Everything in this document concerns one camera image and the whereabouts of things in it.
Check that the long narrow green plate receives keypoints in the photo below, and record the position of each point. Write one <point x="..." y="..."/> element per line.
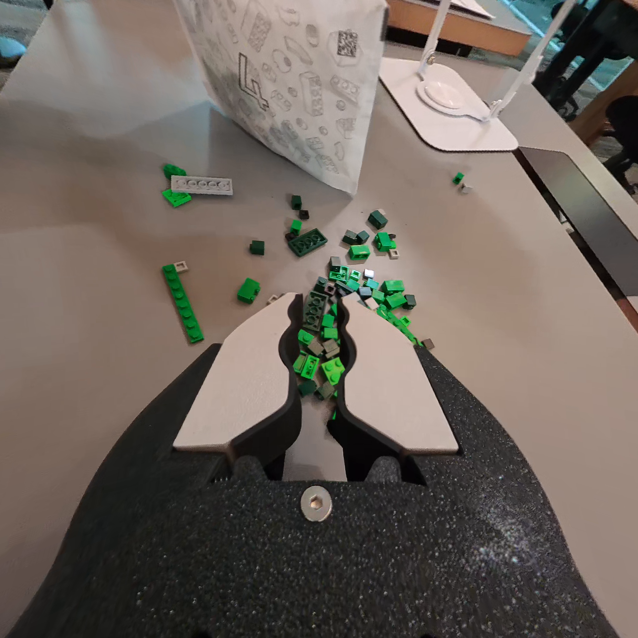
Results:
<point x="182" y="304"/>

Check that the light grey holed plate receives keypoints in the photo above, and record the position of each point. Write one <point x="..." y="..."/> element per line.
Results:
<point x="202" y="185"/>

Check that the pile of green toy bricks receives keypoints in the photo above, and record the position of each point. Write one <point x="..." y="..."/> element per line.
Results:
<point x="393" y="299"/>

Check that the white book stand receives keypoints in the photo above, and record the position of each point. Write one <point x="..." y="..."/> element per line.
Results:
<point x="448" y="124"/>

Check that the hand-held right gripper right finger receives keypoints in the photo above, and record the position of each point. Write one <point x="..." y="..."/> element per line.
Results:
<point x="393" y="398"/>

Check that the grey desk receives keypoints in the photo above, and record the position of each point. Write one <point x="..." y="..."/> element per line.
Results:
<point x="99" y="124"/>

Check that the black office chair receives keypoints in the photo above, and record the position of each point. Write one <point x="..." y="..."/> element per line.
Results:
<point x="623" y="129"/>

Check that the white printed paper bag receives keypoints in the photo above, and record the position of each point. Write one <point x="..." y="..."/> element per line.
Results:
<point x="309" y="124"/>

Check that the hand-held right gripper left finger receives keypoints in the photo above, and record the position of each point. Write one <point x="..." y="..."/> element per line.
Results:
<point x="244" y="393"/>

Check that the wooden background table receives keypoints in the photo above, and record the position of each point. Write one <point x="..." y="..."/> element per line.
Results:
<point x="463" y="30"/>

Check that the small white toy piece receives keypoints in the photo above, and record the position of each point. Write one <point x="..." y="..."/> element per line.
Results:
<point x="182" y="266"/>

